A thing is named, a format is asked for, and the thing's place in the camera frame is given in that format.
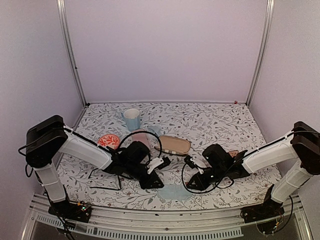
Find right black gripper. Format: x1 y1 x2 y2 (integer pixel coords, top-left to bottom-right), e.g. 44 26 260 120
186 164 227 191

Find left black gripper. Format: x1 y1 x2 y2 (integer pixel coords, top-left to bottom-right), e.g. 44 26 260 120
125 161 164 190

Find light blue cleaning cloth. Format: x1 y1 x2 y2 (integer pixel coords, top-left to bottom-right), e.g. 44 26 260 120
157 184 192 201

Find brown plaid glasses case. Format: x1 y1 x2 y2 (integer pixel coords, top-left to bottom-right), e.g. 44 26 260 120
159 135 191 156

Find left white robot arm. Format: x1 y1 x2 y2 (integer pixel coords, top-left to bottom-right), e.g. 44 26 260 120
18 115 164 217

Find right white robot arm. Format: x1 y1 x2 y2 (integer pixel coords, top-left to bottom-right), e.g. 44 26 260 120
184 121 320 218

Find pink translucent sunglasses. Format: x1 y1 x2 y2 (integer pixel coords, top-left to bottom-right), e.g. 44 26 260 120
228 150 239 158

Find pink glasses case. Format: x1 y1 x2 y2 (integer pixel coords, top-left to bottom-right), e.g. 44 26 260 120
131 129 151 150

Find small blue cloth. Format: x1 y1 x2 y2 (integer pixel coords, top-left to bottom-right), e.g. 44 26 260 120
147 125 165 137

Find red patterned bowl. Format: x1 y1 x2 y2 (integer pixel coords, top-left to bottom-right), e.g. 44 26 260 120
97 134 121 150

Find light blue mug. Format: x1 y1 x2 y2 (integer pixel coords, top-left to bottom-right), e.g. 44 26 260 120
121 108 141 132

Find right black cable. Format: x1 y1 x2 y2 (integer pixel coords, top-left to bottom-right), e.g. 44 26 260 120
181 161 235 193

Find black cable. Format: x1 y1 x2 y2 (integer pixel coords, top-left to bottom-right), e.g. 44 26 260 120
181 161 235 193
117 131 162 156

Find black frame glasses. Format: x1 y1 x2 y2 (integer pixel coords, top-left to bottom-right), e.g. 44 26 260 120
88 168 122 191

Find left black cable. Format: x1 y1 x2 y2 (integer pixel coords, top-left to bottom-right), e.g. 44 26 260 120
117 131 162 156

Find front aluminium rail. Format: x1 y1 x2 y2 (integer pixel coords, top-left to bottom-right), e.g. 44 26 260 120
21 194 316 240

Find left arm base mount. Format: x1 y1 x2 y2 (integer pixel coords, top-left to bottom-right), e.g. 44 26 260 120
46 188 92 223

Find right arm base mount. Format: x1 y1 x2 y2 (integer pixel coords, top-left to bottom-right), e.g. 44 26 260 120
240 184 285 223

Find right aluminium frame post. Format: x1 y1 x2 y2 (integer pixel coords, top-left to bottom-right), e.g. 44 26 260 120
245 0 275 106

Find aluminium frame post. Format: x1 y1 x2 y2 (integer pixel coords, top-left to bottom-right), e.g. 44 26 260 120
56 0 87 107
245 0 275 106

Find left aluminium frame post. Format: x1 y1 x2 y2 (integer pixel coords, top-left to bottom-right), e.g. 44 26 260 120
56 0 87 107

